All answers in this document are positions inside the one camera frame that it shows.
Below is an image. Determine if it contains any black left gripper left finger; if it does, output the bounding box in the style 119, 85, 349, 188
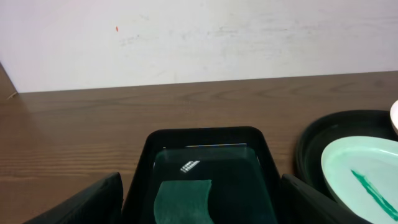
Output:
27, 172, 123, 224

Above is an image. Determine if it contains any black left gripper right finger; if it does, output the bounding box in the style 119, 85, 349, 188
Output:
280, 174, 367, 224

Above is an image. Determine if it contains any mint green stained plate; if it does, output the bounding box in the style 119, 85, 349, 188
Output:
321, 136, 397, 224

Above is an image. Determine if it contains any green scrubbing sponge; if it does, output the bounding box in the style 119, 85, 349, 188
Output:
154, 180, 213, 224

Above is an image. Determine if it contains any white plate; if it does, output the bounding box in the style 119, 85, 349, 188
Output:
389, 100, 398, 134

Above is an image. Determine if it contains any black rectangular tray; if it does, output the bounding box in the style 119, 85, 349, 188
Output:
122, 126, 286, 223

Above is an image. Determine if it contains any black round tray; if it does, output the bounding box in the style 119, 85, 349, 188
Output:
294, 110, 397, 199

